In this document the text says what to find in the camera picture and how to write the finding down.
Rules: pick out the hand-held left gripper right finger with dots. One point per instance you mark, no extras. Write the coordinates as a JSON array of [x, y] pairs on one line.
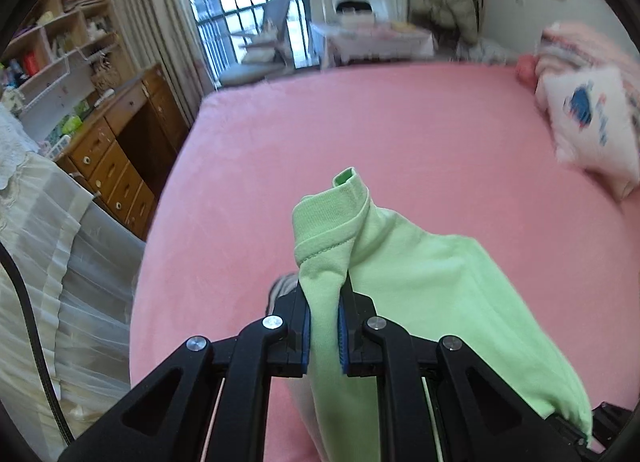
[[342, 342]]

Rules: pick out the pink bed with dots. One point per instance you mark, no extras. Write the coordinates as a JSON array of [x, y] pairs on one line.
[[350, 132]]

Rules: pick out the wooden desk with drawers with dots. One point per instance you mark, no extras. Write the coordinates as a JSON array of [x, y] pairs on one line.
[[115, 167]]

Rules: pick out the folded patterned quilt pile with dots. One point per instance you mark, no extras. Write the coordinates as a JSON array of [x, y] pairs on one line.
[[580, 44]]

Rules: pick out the small cloth-covered table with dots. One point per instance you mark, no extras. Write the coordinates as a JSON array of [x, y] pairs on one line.
[[375, 44]]

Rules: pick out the beige patterned curtain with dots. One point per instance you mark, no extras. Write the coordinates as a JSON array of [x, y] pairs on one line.
[[150, 17]]

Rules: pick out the striped folded garment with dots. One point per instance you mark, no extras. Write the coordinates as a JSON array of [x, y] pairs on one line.
[[282, 287]]

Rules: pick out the light green t-shirt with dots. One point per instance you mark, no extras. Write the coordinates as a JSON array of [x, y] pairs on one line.
[[425, 282]]

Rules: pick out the wooden bookshelf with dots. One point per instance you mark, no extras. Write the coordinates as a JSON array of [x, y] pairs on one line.
[[50, 42]]

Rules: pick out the white basket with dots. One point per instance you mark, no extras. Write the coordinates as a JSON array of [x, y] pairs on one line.
[[354, 9]]

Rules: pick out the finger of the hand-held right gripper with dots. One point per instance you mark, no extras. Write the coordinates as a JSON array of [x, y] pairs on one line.
[[567, 429]]

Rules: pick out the white lace cloth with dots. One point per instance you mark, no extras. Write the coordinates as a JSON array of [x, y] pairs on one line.
[[60, 267]]

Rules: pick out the window with black bars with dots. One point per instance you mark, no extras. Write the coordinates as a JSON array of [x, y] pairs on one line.
[[230, 2]]

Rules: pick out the grey office chair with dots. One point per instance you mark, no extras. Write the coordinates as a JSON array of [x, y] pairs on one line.
[[272, 17]]

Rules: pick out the white printed pillow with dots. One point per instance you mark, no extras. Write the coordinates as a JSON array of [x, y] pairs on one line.
[[590, 132]]

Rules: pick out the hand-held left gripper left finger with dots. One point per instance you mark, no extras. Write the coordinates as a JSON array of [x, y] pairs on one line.
[[305, 347]]

